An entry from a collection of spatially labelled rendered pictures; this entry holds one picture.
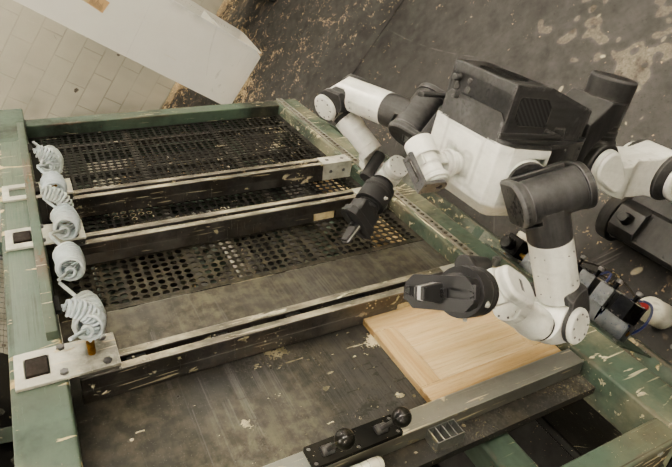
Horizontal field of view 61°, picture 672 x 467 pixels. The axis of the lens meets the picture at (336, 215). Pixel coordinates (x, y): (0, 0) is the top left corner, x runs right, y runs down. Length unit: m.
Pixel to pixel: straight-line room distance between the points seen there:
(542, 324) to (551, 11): 2.27
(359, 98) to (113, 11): 3.56
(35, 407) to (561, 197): 1.05
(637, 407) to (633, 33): 1.88
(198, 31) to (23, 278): 3.73
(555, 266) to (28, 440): 1.02
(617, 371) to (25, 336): 1.33
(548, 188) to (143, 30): 4.18
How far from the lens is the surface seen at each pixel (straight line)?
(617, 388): 1.51
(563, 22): 3.18
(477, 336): 1.53
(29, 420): 1.21
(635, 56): 2.89
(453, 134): 1.31
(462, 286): 0.90
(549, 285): 1.25
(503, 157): 1.22
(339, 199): 1.92
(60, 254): 1.42
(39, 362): 1.30
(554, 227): 1.17
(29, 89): 6.61
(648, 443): 1.40
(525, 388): 1.42
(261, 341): 1.38
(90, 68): 6.54
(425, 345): 1.46
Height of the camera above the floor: 2.30
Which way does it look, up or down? 39 degrees down
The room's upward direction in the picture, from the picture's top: 67 degrees counter-clockwise
